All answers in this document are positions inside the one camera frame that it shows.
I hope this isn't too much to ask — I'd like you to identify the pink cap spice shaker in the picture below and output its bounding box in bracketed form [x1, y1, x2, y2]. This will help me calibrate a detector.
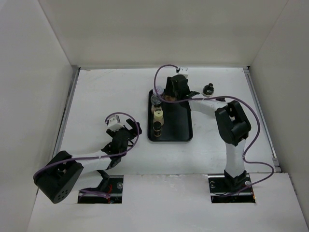
[164, 95, 177, 102]

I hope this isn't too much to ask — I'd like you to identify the clear cap salt grinder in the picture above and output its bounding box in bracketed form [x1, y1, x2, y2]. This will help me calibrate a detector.
[150, 94, 162, 114]

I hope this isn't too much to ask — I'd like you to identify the yellow cap spice shaker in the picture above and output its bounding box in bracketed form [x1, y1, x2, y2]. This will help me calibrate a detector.
[153, 108, 164, 126]

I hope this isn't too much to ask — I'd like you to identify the black cap brown spice bottle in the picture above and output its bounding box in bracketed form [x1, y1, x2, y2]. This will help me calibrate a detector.
[202, 83, 214, 98]

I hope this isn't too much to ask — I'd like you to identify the small dark pepper bottle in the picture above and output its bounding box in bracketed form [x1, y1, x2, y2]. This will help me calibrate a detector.
[153, 121, 162, 137]

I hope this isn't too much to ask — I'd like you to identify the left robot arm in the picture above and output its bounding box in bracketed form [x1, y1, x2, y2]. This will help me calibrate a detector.
[33, 115, 142, 204]

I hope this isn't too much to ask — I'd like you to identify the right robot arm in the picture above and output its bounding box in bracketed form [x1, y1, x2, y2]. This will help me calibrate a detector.
[165, 74, 252, 191]

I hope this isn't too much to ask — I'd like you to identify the black rectangular tray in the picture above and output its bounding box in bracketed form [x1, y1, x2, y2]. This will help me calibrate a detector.
[147, 90, 193, 142]

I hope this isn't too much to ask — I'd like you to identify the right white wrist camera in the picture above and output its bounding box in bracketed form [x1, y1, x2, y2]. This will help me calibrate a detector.
[176, 67, 189, 78]

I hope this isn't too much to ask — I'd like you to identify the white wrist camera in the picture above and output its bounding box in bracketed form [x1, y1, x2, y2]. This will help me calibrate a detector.
[176, 67, 189, 78]
[105, 115, 124, 132]

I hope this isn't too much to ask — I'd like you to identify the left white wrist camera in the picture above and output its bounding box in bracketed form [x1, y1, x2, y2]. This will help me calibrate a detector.
[105, 115, 124, 132]

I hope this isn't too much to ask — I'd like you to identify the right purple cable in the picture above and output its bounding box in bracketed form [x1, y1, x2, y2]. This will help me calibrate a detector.
[153, 64, 276, 198]

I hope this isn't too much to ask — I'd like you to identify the purple cable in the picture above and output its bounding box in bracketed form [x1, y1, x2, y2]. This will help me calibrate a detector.
[153, 64, 276, 198]
[32, 111, 141, 199]

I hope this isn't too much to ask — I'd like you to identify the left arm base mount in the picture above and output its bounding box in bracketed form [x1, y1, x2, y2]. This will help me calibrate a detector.
[77, 170, 124, 204]

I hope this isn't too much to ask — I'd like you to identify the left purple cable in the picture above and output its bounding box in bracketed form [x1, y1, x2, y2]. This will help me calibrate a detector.
[32, 111, 141, 199]

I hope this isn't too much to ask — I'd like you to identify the left aluminium table rail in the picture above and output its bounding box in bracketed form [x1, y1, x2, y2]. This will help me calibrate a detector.
[50, 65, 81, 160]

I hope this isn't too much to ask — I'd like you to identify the aluminium table rail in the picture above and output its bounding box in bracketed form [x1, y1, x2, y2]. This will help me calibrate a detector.
[243, 66, 282, 173]
[50, 65, 81, 160]

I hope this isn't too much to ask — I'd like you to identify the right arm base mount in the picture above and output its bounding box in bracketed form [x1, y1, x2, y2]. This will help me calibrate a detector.
[208, 172, 255, 203]

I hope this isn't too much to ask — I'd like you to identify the right aluminium table rail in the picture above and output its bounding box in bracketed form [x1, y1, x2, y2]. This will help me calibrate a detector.
[243, 66, 282, 173]

